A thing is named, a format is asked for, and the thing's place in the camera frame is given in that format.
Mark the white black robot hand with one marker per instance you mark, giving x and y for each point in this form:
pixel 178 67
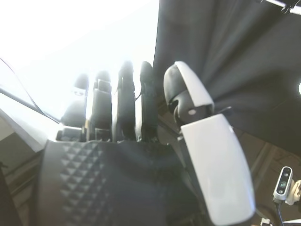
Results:
pixel 113 179

